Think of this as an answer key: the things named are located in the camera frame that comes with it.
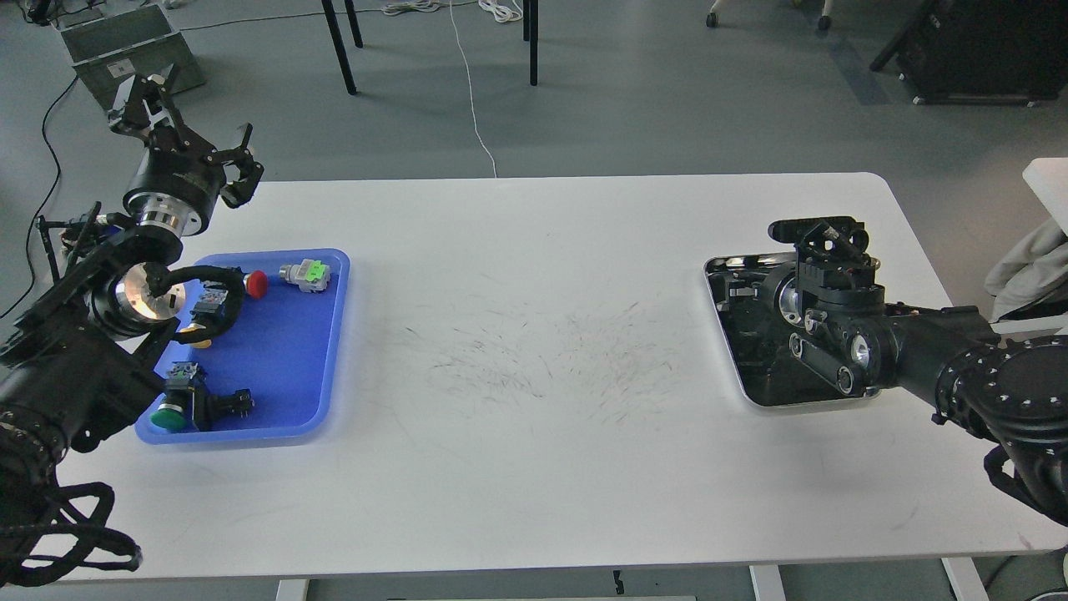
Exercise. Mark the black table leg pair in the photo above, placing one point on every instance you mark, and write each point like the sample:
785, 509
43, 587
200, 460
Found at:
530, 20

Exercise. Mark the red mushroom push button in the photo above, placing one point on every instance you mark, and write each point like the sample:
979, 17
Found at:
256, 284

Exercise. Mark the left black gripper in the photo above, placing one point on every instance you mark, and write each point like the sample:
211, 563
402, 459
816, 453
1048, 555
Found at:
167, 179

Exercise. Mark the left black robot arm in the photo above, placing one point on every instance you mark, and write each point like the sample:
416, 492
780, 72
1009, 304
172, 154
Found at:
83, 357

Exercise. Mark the blue plastic tray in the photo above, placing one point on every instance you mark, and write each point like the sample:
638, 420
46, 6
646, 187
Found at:
282, 348

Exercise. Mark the grey switch with green button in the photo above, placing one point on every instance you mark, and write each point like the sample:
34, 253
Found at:
309, 275

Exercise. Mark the green push button switch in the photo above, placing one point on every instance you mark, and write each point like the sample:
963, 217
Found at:
185, 392

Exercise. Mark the grey cloth on chair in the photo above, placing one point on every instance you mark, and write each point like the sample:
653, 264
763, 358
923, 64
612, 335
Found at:
1032, 269

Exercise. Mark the black equipment case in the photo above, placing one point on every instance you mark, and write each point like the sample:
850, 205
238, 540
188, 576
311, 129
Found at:
981, 52

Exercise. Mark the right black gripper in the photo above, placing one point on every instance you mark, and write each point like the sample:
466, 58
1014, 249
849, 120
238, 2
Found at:
758, 295

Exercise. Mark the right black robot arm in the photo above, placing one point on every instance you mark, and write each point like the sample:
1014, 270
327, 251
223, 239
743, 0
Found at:
812, 324

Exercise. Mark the steel tray with black mat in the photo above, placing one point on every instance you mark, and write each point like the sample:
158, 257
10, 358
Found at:
789, 383

